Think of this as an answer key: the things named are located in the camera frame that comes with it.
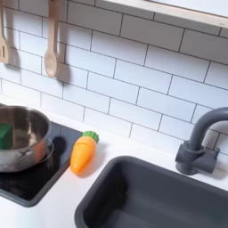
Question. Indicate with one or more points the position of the orange toy carrot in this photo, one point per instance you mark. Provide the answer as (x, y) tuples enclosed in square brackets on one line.
[(82, 154)]

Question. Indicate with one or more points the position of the steel pot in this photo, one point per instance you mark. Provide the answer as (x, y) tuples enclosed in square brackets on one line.
[(29, 127)]

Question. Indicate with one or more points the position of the green block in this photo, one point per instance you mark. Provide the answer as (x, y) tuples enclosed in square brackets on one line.
[(6, 136)]

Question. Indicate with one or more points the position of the wooden spoon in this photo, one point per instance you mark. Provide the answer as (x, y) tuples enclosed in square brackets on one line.
[(51, 59)]

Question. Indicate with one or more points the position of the dark grey tap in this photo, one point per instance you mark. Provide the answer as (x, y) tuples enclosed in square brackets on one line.
[(193, 154)]

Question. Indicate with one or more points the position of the dark grey sink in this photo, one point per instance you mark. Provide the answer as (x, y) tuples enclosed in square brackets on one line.
[(148, 196)]

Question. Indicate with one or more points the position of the black toy stove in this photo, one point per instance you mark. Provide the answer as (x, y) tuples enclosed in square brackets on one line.
[(35, 184)]

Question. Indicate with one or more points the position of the light wood shelf board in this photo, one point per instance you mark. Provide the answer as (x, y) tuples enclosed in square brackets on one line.
[(166, 12)]

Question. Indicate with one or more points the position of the wooden slotted spatula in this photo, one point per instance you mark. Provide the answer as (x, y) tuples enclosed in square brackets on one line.
[(3, 47)]

